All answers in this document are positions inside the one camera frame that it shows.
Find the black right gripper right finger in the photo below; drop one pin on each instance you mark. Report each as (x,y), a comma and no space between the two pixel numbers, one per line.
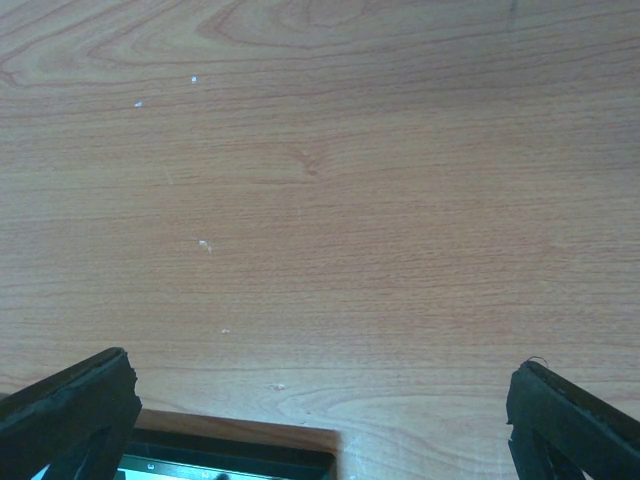
(561,431)

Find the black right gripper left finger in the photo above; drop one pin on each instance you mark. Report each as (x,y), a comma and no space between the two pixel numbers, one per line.
(74,424)

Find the black and grey chessboard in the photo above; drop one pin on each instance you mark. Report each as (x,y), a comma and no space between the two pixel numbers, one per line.
(153,454)

